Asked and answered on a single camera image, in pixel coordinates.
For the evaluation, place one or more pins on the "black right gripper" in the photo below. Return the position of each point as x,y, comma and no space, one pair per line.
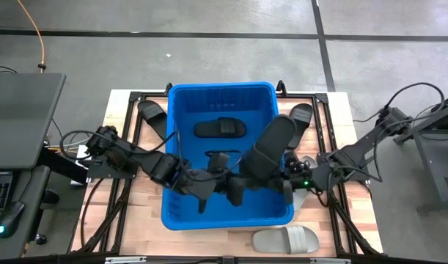
298,181

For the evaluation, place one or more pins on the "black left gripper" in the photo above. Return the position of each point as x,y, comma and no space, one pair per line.
201,183

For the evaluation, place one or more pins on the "blue plastic bin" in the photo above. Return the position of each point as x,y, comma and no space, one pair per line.
253,214

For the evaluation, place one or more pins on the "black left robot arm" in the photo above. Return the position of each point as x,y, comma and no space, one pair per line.
135,157

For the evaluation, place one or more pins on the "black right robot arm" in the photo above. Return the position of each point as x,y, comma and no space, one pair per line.
355,150

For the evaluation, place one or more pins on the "grey slide sandal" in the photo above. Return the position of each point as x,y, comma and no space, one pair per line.
282,240
298,199

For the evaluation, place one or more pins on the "black metal stand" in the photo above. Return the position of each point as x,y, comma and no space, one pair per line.
432,157

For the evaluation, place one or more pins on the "black caster wheel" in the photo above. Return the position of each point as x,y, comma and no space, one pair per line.
40,239

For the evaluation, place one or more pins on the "black keyboard tray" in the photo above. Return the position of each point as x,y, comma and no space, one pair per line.
29,190

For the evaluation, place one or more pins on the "black computer mouse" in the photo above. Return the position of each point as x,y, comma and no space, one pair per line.
10,220

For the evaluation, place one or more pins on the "dark grey desk top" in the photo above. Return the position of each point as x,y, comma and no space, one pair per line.
22,117

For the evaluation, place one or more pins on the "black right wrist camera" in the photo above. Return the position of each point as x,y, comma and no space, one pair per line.
297,163

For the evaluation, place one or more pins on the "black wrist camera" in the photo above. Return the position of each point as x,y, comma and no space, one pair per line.
297,163
219,162

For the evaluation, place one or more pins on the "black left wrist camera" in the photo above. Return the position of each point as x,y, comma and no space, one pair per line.
219,162

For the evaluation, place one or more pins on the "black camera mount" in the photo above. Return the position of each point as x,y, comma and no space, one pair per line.
228,260

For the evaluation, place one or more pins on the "silver metal bracket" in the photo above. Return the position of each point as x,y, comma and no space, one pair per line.
125,260
330,261

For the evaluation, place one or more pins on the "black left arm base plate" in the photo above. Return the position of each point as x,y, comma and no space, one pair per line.
106,172

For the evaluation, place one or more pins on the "black metal table frame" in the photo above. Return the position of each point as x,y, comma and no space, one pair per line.
135,96

